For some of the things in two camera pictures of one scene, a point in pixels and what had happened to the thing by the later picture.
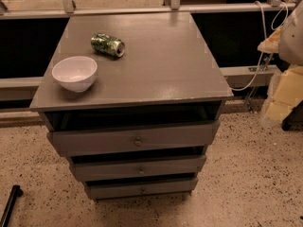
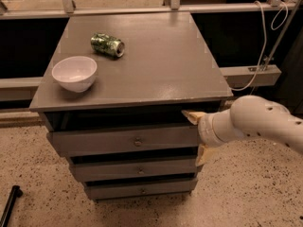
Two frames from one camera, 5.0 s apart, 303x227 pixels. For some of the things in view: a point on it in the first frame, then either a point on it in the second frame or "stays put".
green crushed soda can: x=107 y=44 stays put
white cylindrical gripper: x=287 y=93 -> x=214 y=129
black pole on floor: x=16 y=192 stays put
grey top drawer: x=133 y=138 stays put
